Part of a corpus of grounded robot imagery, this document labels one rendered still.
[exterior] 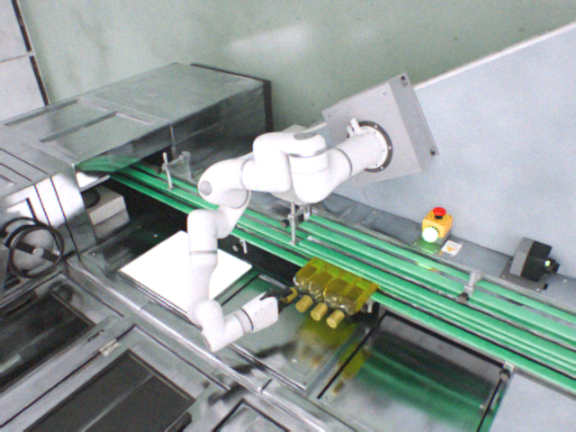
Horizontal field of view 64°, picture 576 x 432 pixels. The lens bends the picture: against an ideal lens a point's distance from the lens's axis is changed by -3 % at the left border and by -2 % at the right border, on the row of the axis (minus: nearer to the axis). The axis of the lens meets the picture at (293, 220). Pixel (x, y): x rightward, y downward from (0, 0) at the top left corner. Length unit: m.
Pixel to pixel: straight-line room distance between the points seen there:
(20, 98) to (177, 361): 3.69
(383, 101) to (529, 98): 0.36
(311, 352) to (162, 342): 0.50
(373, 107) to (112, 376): 1.13
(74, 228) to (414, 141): 1.37
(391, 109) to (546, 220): 0.52
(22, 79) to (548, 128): 4.35
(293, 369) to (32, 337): 0.92
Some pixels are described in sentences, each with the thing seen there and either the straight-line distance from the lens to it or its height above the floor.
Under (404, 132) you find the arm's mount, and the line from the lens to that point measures 1.32.
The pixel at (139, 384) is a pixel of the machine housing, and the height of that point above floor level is 1.58.
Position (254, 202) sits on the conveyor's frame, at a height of 0.86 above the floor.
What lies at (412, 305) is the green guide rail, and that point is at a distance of 1.55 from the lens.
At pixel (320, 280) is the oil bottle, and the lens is 1.51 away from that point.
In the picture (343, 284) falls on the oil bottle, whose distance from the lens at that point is 1.50.
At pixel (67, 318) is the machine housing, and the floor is 1.56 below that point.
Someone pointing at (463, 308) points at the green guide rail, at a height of 0.94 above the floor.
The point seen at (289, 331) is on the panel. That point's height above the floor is 1.17.
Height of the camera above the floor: 1.98
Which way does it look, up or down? 41 degrees down
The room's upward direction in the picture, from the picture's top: 128 degrees counter-clockwise
